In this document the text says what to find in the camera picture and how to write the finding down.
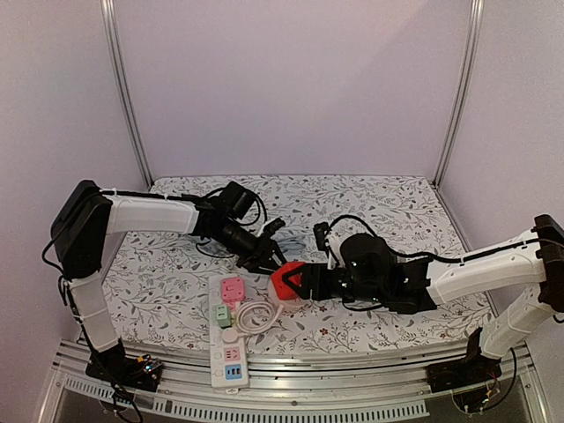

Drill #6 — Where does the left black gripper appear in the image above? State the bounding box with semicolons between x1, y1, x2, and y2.
218;219;290;278

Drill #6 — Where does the red cube socket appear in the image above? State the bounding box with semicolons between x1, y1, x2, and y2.
270;261;306;301

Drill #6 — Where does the pink plug adapter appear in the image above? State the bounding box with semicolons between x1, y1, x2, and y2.
220;277;245;303

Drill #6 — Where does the green cube adapter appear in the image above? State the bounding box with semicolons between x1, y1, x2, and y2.
212;304;232;329

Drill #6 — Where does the white cable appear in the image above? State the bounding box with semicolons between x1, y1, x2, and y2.
219;301;286;345

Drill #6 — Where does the white long power strip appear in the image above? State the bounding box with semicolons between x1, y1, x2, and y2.
208;273;249;394

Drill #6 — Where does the round pink socket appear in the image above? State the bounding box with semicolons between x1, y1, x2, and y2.
267;282;306;311

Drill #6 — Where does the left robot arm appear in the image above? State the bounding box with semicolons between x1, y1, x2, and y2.
43;180;286;390

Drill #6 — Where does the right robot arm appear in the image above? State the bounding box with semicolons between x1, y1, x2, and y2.
271;214;563;392

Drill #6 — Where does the floral tablecloth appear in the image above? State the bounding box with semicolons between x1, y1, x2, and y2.
83;174;501;356

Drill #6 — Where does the grey-blue coiled cable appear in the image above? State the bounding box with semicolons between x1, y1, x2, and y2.
277;233;309;255

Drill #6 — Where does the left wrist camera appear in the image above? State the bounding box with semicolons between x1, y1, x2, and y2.
256;218;286;240

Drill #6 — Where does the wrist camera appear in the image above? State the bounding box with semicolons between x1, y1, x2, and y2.
256;218;286;240
313;222;338;270

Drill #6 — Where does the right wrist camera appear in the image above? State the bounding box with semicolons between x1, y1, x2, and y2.
313;222;338;270

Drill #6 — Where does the aluminium front rail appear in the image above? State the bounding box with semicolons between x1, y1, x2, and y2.
41;338;537;423

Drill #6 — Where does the left aluminium frame post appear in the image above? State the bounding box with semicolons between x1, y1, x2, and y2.
100;0;154;188

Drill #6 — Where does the aluminium frame post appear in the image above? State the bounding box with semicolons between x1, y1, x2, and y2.
100;0;154;188
432;0;485;190

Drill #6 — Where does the right aluminium frame post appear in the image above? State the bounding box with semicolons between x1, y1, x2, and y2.
432;0;485;190

